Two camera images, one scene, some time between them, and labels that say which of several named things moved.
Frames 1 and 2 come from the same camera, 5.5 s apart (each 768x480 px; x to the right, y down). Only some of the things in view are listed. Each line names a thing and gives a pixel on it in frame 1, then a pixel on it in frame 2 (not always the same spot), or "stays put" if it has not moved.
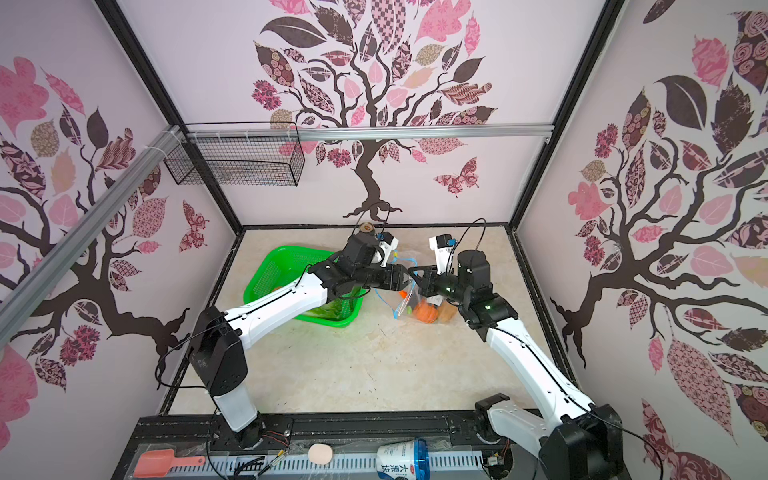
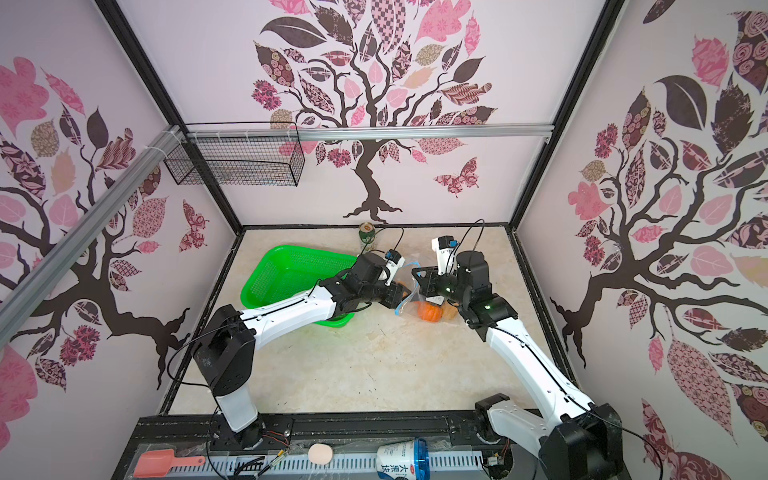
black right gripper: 428,282 stays put
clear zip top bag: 409,302 stays put
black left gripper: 394,277 to 394,295
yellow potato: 446,311 stays put
